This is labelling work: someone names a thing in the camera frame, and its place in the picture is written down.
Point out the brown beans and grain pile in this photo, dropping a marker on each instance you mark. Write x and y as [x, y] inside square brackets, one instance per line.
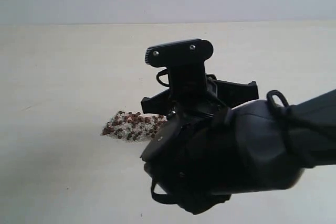
[133, 126]

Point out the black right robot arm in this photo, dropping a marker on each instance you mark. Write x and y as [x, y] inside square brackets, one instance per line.
[221, 139]

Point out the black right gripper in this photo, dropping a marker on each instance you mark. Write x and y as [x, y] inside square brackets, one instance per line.
[196, 93]

